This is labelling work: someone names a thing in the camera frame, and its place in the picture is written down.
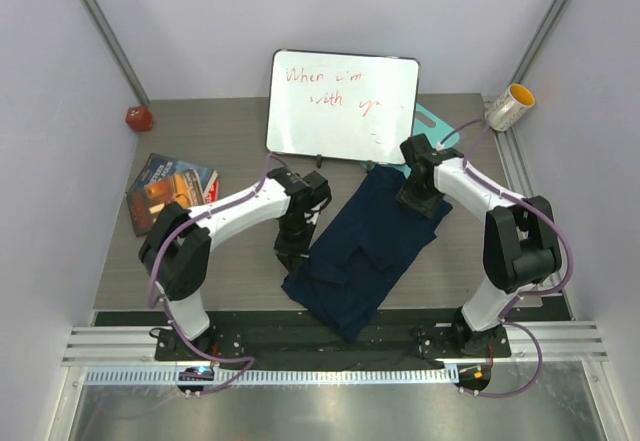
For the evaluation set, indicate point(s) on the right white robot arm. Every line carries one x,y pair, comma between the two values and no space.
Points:
520,247

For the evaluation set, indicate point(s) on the red cube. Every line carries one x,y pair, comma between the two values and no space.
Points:
139,119

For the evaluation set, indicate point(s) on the dark orange cover book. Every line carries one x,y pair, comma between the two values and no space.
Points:
146,203

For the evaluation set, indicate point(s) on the white whiteboard with red writing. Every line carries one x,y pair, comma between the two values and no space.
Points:
341,106

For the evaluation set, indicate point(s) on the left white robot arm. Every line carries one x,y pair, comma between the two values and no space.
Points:
177,249

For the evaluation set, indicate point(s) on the red paperback book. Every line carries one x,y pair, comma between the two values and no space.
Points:
210,192

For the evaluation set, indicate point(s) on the blue nineteen eighty-four book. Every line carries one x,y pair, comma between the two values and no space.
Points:
158,167

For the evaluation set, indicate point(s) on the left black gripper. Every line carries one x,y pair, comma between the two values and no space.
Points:
293,254

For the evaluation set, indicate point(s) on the dark blue t shirt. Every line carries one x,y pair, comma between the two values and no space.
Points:
362,254

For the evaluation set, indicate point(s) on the aluminium rail frame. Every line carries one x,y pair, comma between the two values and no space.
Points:
244,274

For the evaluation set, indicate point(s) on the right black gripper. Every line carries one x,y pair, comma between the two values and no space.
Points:
426,208

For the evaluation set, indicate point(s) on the white mug yellow inside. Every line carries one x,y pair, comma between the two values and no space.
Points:
509,107

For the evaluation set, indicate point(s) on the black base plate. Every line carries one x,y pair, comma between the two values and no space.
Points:
299,341

